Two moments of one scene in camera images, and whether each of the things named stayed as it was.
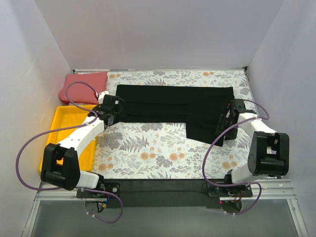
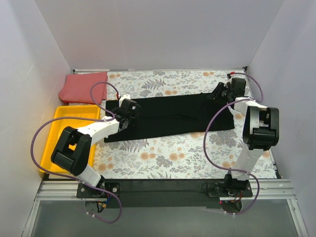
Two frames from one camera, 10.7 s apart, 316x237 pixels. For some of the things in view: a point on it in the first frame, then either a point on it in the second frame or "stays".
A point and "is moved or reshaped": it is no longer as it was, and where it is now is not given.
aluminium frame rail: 49,195 stays
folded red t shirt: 83,93 stays
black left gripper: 118,104 to 134,111
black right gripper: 222,124 to 219,90
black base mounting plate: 161,193 stays
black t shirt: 202,108 is moved or reshaped
